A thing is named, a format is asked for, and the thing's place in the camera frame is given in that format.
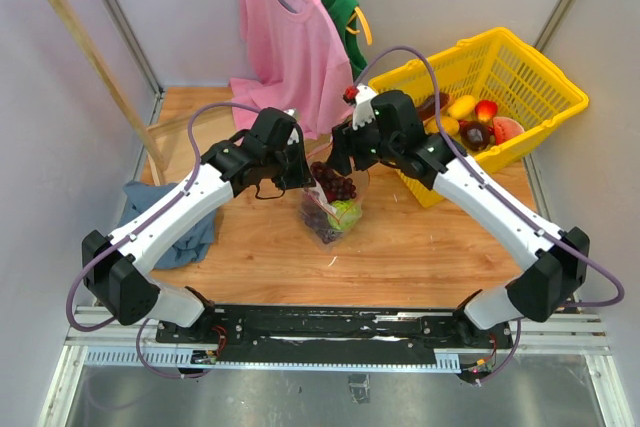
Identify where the green t-shirt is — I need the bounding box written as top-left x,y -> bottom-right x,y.
320,0 -> 368,79

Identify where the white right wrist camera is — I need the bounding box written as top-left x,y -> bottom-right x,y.
343,84 -> 378,131

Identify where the dark purple grape bunch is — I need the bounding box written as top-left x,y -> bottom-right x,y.
301,203 -> 342,245

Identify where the yellow lemon toy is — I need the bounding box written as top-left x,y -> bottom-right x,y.
446,95 -> 477,120

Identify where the blue cloth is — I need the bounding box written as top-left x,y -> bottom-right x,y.
117,181 -> 216,270

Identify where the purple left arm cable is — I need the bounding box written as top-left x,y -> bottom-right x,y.
65,101 -> 271,381

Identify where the yellow round fruit toy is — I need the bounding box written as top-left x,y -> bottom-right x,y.
425,116 -> 460,136

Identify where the pink t-shirt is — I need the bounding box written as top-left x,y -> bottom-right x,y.
230,0 -> 353,139

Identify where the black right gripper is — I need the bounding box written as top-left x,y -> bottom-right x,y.
326,111 -> 400,177

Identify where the green custard apple toy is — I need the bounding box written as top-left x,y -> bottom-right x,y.
328,199 -> 362,232

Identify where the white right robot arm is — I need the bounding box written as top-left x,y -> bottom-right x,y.
328,85 -> 590,347

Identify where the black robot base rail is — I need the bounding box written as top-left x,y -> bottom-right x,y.
156,304 -> 513,368

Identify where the watermelon slice toy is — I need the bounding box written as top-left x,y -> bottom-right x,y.
492,116 -> 525,145

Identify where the clear zip top bag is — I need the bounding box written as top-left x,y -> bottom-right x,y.
298,141 -> 370,250

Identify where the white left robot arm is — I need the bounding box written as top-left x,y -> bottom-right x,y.
78,108 -> 312,343

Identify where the yellow plastic basket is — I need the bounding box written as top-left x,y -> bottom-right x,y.
367,26 -> 590,208

